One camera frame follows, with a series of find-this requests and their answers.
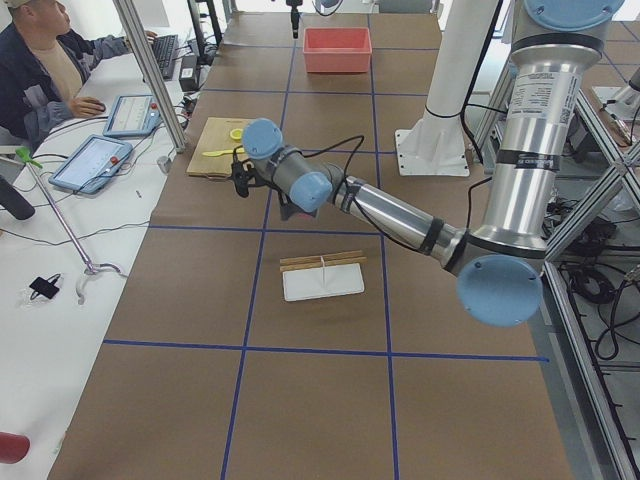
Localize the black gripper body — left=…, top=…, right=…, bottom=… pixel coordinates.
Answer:
left=230, top=157, right=255, bottom=198

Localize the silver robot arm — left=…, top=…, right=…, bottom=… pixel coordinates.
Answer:
left=242, top=1, right=620, bottom=326

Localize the yellow plastic knife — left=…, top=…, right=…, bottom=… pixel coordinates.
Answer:
left=201, top=147, right=245, bottom=158

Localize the wooden cutting board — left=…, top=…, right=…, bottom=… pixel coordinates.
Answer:
left=186, top=117, right=251, bottom=177

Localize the blue teach pendant far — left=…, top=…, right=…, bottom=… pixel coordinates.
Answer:
left=103, top=95, right=161, bottom=138

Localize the blue teach pendant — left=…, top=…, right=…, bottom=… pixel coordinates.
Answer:
left=103, top=95, right=161, bottom=138
left=48, top=135, right=133, bottom=195

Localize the white rectangular tray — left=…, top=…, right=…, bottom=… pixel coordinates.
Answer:
left=282, top=263, right=365, bottom=302

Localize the black keyboard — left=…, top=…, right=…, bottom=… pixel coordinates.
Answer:
left=151, top=35, right=178, bottom=80

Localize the pink plastic bin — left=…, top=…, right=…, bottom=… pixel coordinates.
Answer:
left=303, top=27, right=372, bottom=74

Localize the blue teach pendant near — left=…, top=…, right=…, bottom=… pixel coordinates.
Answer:
left=48, top=135, right=133, bottom=195

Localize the brown table mat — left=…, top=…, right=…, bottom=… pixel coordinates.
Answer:
left=48, top=12, right=640, bottom=480

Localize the purple stick with green tip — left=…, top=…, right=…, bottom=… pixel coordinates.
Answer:
left=15, top=147, right=128, bottom=278

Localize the seated person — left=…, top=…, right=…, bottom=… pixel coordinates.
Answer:
left=1, top=1, right=131, bottom=149

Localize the red cylinder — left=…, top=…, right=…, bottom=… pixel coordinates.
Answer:
left=0, top=432, right=31, bottom=464

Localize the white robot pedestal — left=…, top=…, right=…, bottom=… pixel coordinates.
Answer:
left=395, top=0, right=502, bottom=177

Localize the aluminium frame post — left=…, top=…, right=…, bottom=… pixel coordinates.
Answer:
left=113, top=0, right=186, bottom=153

